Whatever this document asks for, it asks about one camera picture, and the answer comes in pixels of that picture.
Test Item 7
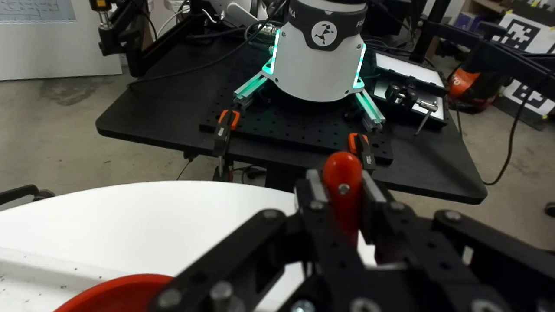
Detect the red plastic spoon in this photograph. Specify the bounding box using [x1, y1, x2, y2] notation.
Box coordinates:
[321, 151, 366, 240]

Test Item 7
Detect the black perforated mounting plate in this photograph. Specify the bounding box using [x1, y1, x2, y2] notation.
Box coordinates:
[198, 101, 396, 168]

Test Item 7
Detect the black camera stand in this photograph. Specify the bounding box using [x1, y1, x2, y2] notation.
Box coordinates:
[89, 0, 219, 80]

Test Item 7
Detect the grey metal device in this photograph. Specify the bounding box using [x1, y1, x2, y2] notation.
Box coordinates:
[372, 51, 450, 129]

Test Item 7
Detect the black work table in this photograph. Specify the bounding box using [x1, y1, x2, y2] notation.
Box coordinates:
[94, 32, 489, 205]

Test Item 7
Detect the black white fiducial tag board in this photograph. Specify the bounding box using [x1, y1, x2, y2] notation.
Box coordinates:
[496, 11, 555, 115]

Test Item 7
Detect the white plastic tray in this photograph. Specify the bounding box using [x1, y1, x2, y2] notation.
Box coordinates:
[0, 246, 193, 312]

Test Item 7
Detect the orange black bar clamp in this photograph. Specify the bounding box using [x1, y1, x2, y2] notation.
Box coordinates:
[212, 108, 243, 160]
[345, 130, 378, 174]

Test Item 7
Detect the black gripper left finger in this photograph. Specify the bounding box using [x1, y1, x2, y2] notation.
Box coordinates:
[146, 168, 363, 312]

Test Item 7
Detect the white board with paper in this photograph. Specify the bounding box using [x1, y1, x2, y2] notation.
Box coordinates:
[0, 0, 127, 84]

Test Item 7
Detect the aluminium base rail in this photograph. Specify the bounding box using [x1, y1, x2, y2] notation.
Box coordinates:
[347, 42, 389, 134]
[233, 25, 287, 111]

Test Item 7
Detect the red plastic bowl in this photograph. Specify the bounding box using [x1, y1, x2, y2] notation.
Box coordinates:
[54, 272, 176, 312]

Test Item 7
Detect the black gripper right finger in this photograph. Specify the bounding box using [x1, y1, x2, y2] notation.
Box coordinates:
[359, 177, 555, 312]

